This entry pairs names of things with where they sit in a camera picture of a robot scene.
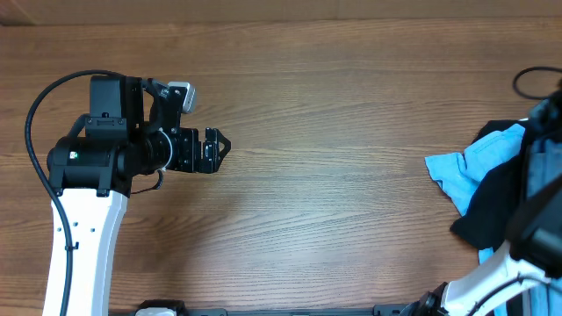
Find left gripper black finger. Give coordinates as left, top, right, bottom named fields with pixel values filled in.
left=199, top=147, right=228, bottom=174
left=205, top=127, right=231, bottom=152

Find blue denim jeans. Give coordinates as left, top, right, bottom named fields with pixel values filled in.
left=526, top=99, right=561, bottom=316

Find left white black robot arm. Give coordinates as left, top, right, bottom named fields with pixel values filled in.
left=42, top=70, right=231, bottom=315

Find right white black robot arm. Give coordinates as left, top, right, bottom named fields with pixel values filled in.
left=400, top=177, right=561, bottom=316

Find light blue shirt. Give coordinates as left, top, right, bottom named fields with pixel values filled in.
left=425, top=126, right=524, bottom=264

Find black garment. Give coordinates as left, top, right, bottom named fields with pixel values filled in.
left=450, top=120, right=537, bottom=250

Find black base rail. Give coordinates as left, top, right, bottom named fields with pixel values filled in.
left=109, top=300, right=419, bottom=316

